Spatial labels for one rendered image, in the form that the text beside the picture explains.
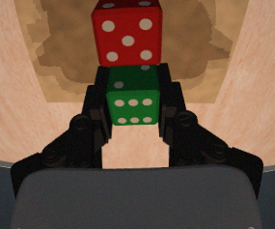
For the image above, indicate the red die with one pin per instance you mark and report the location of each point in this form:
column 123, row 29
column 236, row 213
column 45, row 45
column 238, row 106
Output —
column 128, row 32

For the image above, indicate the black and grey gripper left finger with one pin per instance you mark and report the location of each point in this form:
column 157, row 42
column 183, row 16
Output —
column 75, row 147

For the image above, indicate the green die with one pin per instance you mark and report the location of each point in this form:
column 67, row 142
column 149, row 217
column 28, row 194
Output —
column 133, row 95

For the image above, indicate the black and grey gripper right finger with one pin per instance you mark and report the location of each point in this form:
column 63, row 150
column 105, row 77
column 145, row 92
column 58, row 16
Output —
column 191, row 144

